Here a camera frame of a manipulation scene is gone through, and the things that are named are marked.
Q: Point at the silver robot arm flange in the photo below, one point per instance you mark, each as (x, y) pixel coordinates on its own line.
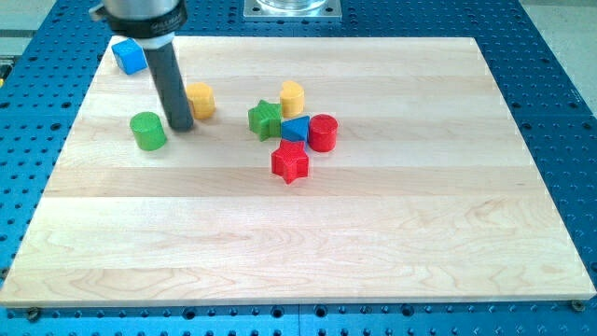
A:
(141, 18)

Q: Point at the blue triangle block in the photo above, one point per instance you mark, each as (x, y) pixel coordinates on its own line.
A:
(296, 129)

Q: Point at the red star block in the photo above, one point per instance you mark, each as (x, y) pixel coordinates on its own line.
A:
(290, 160)

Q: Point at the light wooden board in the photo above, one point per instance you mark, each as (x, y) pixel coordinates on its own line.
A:
(430, 193)

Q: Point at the red cylinder block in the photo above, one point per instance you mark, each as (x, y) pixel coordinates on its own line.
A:
(322, 135)

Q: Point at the green star block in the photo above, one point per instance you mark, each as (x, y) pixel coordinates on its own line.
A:
(265, 120)

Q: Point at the yellow crescent block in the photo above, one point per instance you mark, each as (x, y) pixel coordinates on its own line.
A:
(292, 99)

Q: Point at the yellow heart block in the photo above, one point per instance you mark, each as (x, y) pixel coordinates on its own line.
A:
(201, 100)

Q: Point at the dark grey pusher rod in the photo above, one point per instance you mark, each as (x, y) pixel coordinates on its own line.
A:
(164, 69)

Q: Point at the green cylinder block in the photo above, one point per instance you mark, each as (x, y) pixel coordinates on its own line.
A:
(147, 131)

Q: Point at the blue cube block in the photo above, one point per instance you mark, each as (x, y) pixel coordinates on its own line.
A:
(129, 56)

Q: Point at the left board stop screw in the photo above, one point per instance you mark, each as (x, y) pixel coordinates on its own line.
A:
(32, 314)

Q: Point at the board stop screw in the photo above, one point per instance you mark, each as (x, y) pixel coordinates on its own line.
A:
(32, 314)
(577, 306)

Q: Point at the right board stop screw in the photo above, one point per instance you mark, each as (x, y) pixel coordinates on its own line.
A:
(577, 306)

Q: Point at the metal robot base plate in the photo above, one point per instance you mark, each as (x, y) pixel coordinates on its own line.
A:
(292, 10)

